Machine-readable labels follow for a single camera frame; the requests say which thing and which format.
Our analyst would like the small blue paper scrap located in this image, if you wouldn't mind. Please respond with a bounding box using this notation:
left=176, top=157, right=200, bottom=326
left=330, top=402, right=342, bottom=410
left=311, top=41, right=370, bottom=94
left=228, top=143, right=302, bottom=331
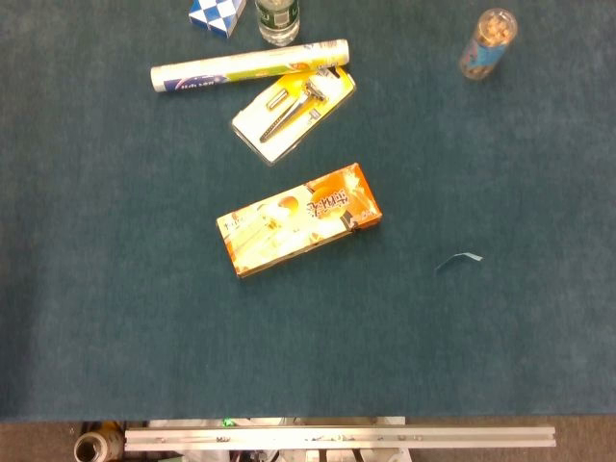
left=434, top=251, right=484, bottom=275

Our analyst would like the blue white snake cube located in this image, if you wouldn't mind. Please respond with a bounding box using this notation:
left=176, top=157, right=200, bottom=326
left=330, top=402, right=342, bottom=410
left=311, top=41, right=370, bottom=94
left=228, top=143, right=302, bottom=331
left=188, top=0, right=247, bottom=39

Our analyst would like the orange snack box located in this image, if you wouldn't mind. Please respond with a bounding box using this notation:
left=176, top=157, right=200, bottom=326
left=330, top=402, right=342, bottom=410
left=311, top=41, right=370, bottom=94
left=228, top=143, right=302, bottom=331
left=216, top=162, right=384, bottom=279

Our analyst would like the aluminium profile rail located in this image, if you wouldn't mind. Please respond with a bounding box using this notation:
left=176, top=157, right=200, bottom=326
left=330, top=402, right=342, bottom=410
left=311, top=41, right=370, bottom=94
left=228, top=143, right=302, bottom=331
left=123, top=424, right=557, bottom=452

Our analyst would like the clear plastic snack canister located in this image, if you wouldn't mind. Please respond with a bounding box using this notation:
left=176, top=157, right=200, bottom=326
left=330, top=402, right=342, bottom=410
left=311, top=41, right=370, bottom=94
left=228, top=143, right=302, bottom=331
left=458, top=7, right=520, bottom=81

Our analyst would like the white yellow tube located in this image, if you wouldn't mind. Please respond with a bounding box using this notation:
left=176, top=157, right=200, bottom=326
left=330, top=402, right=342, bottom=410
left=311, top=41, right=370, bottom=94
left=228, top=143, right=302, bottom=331
left=149, top=38, right=351, bottom=94

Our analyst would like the blue felt table cloth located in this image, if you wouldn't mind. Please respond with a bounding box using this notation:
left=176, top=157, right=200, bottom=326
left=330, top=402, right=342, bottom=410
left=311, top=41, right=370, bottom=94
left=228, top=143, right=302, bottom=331
left=0, top=0, right=616, bottom=424

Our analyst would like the green capped plastic bottle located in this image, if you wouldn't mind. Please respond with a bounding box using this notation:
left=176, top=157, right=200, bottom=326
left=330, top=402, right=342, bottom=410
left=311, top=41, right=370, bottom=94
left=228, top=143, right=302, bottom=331
left=254, top=0, right=300, bottom=47

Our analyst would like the razor in yellow blister pack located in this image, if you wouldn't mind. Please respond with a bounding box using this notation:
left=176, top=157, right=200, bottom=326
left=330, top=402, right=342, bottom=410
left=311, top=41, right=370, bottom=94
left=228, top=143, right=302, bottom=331
left=231, top=65, right=357, bottom=167

